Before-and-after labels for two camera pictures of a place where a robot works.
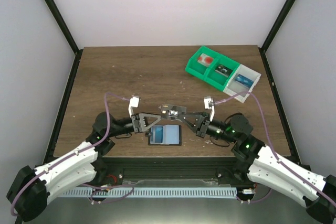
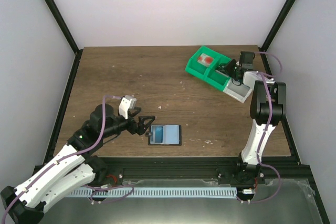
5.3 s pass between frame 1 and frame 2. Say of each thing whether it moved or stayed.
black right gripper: moved
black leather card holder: stayed
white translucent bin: stayed
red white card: stayed
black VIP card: stayed
